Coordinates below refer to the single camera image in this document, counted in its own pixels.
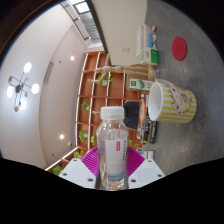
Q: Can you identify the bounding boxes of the recessed ceiling spotlights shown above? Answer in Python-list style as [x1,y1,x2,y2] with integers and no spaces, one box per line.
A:
[58,54,76,140]

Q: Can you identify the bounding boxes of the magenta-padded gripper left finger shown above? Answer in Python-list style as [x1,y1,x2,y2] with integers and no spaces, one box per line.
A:
[58,146,101,190]

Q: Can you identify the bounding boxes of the green and white carton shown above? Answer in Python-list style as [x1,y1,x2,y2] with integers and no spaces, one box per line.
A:
[127,77,155,93]

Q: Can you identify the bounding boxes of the multi-bulb ceiling lamp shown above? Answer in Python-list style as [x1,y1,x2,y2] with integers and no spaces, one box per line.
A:
[6,61,41,113]

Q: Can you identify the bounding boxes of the window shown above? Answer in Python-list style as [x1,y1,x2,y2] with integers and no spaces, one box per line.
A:
[68,0,91,14]

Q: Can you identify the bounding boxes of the black ceiling track rail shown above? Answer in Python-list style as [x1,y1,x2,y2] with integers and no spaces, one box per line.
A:
[59,1,91,41]

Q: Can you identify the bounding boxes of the wooden shelf unit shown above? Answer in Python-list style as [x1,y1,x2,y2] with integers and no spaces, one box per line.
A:
[44,51,148,176]

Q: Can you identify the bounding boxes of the flat round red coaster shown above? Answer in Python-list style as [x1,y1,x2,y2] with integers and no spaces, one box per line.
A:
[171,35,188,62]

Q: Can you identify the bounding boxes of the stack of dark books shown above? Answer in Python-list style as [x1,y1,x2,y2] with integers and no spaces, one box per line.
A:
[135,98,158,144]

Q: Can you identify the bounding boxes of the chair with dark jacket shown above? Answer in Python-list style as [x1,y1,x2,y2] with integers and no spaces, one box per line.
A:
[123,100,141,131]

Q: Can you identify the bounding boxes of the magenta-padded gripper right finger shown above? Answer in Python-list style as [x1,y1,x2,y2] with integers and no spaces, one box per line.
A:
[124,146,166,189]

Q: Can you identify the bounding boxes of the green and white box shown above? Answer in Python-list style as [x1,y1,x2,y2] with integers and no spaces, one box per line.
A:
[139,48,160,66]

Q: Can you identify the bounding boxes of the clear plastic water bottle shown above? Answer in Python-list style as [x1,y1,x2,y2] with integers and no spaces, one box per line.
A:
[95,105,130,192]

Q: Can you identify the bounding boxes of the grey curtain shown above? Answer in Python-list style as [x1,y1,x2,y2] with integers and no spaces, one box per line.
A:
[79,13,102,42]

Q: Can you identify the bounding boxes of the yellow striped mug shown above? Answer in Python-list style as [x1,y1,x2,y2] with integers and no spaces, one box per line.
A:
[147,79,198,124]

